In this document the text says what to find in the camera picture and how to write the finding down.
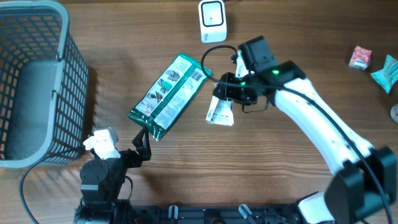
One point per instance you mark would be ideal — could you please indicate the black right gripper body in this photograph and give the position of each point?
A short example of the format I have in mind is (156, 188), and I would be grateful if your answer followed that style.
(240, 89)

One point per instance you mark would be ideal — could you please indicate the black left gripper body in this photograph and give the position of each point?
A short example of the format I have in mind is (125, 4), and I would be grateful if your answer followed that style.
(129, 160)

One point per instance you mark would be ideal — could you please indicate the white paper packet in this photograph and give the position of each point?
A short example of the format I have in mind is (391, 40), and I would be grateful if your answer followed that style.
(220, 112)

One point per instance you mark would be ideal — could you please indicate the green gloves packet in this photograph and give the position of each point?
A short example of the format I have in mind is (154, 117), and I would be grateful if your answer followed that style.
(169, 96)

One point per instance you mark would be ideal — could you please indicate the small red white carton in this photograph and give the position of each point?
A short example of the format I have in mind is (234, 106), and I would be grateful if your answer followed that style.
(361, 58)

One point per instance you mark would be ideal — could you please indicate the teal tissue packet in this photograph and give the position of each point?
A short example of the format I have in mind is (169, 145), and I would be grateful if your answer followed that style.
(387, 76)

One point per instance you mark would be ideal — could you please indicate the green lid jar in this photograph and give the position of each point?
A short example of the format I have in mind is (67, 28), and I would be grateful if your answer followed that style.
(394, 113)

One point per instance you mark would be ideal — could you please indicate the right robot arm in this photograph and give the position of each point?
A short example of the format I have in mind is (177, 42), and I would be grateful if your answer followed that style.
(364, 178)

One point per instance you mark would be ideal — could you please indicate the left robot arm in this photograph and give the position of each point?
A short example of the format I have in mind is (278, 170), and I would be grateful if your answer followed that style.
(103, 177)

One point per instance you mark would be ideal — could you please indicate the white barcode scanner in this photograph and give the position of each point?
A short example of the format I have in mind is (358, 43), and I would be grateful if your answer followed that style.
(213, 26)

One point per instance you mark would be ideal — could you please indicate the grey plastic shopping basket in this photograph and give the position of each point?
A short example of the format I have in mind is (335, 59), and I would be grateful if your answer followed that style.
(44, 85)

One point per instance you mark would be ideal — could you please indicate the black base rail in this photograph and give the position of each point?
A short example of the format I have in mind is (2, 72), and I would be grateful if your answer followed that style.
(266, 214)

